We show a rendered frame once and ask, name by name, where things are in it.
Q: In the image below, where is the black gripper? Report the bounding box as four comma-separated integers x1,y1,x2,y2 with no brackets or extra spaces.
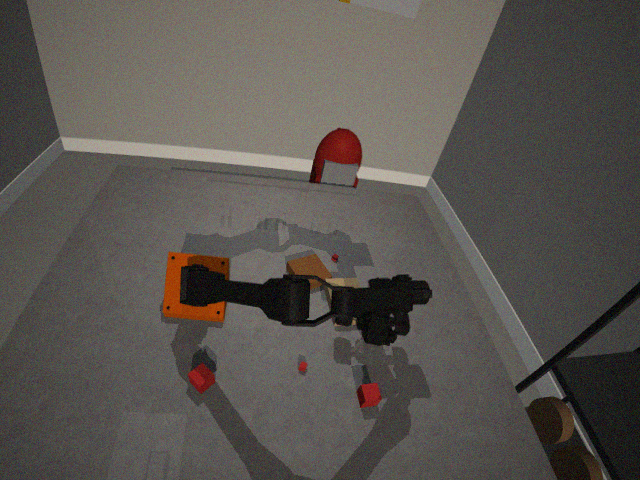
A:
335,310,410,337

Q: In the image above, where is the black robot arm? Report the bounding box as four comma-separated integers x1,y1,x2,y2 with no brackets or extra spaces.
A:
180,264,432,346

